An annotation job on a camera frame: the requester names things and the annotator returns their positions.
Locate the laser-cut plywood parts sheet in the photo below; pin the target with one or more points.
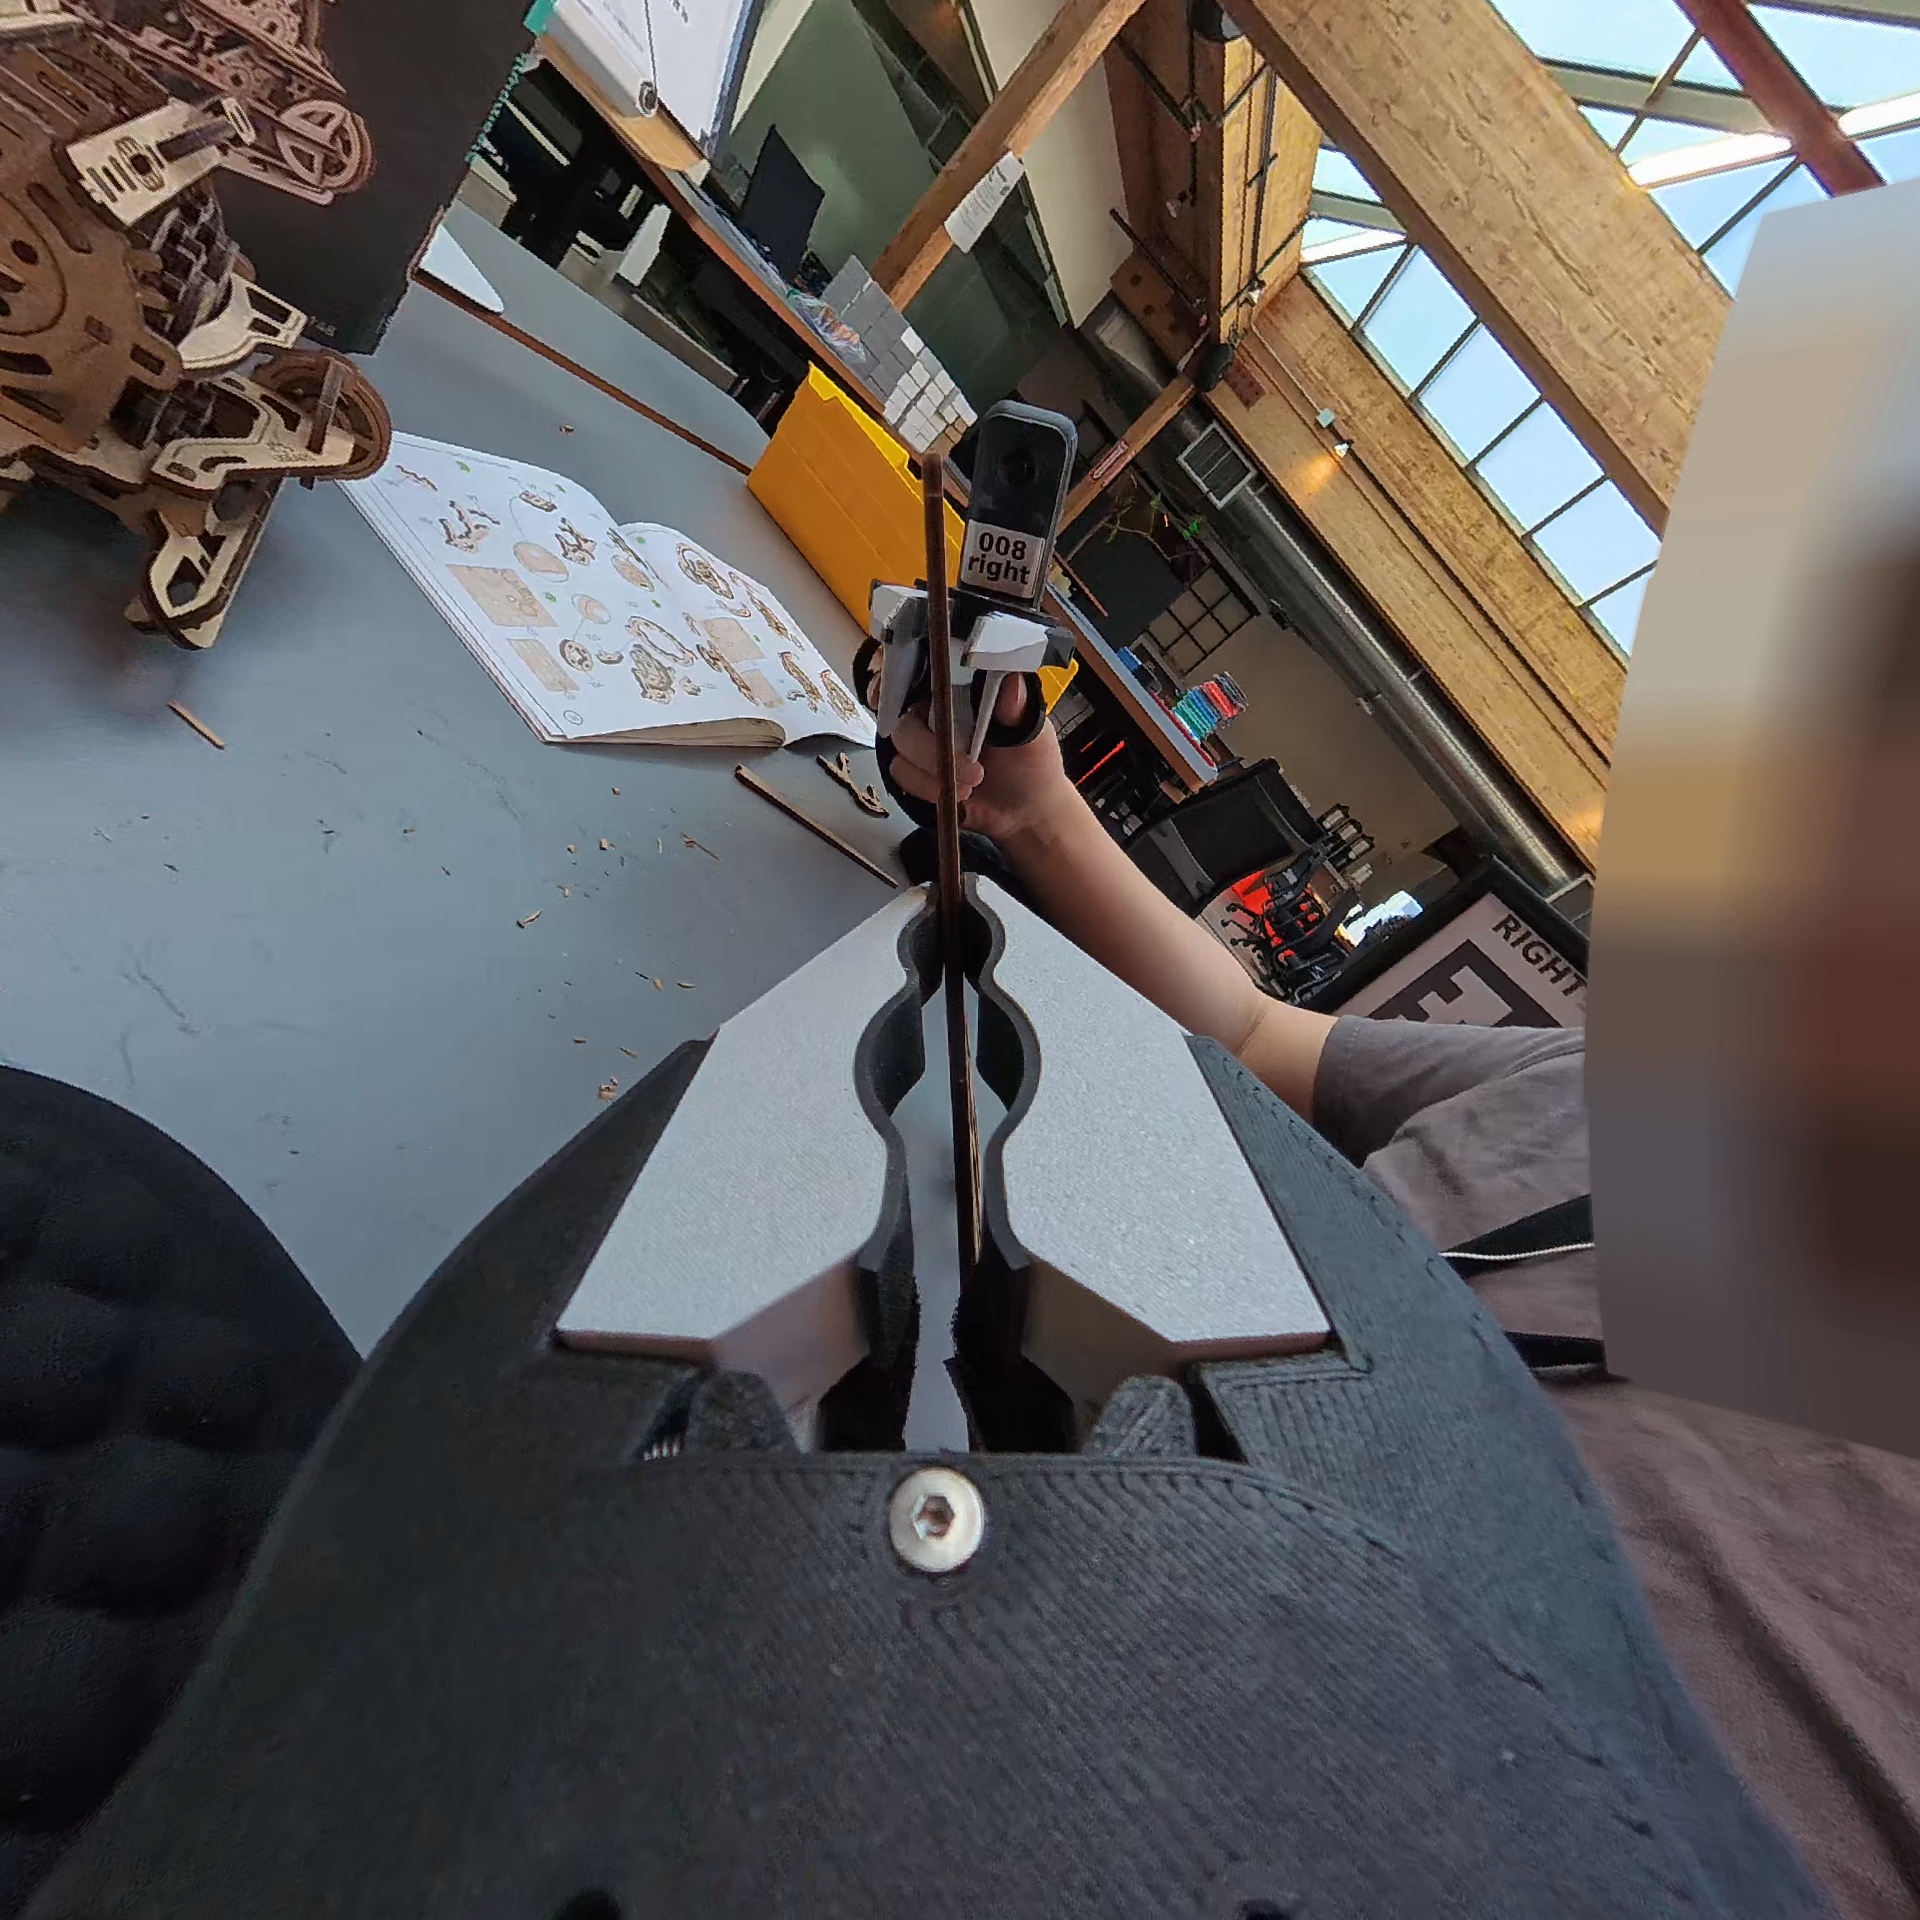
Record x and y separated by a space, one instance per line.
949 781

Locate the white paper sign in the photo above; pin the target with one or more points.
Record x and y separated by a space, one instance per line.
984 197

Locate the small thin wooden stick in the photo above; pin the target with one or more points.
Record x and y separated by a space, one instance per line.
198 727

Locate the black office chair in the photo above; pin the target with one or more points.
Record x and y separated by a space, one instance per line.
1229 835

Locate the assembled wooden mechanical model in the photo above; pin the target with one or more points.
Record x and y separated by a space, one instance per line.
135 302

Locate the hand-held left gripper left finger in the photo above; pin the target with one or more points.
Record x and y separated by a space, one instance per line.
748 1188

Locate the small forked wooden piece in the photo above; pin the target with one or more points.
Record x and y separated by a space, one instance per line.
853 784

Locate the stack of grey blocks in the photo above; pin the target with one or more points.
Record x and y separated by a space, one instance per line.
898 344

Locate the person's right hand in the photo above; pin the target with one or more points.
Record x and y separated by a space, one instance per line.
1012 788

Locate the yellow plastic bin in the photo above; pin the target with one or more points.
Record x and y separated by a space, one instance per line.
839 481

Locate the open instruction booklet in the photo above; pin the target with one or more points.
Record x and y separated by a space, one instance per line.
599 600

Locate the background work desk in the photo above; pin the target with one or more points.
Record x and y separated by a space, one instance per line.
691 209

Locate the black monitor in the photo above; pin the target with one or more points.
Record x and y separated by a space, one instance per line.
786 204

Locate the stack of colourful packets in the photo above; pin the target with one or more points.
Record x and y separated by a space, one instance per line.
1209 706

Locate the silver ventilation duct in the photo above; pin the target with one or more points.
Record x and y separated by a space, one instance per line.
1396 675

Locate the black and white tag board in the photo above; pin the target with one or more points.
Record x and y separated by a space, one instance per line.
1483 973

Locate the white vent grille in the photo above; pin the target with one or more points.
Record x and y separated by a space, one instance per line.
1215 467

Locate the black box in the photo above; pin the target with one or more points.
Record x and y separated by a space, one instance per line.
390 150

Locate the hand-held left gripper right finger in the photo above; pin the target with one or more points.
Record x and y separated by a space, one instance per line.
1153 1188

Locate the long thin wooden strip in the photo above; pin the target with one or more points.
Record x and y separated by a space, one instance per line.
817 825

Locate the person's right forearm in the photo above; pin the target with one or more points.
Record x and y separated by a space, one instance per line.
1170 946

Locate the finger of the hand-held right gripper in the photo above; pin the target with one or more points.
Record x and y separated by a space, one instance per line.
907 645
1002 653

